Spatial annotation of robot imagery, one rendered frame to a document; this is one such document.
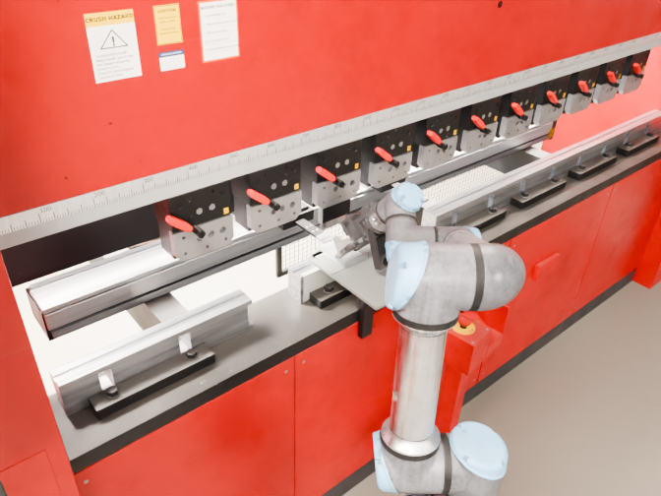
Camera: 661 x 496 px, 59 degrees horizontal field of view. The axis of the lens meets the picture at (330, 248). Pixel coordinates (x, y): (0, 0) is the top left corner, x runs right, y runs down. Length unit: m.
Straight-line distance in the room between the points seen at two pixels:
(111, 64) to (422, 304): 0.68
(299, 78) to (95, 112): 0.46
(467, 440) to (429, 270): 0.41
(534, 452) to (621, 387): 0.62
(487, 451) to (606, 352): 2.00
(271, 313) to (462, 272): 0.81
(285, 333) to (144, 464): 0.47
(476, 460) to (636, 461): 1.60
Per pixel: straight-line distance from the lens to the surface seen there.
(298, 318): 1.66
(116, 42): 1.15
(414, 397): 1.11
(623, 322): 3.42
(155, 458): 1.55
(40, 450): 1.22
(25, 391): 1.12
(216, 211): 1.36
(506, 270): 1.00
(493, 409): 2.71
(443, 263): 0.97
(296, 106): 1.39
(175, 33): 1.19
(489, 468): 1.23
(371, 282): 1.59
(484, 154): 2.56
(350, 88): 1.48
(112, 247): 1.94
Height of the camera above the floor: 1.94
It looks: 33 degrees down
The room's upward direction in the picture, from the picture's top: 2 degrees clockwise
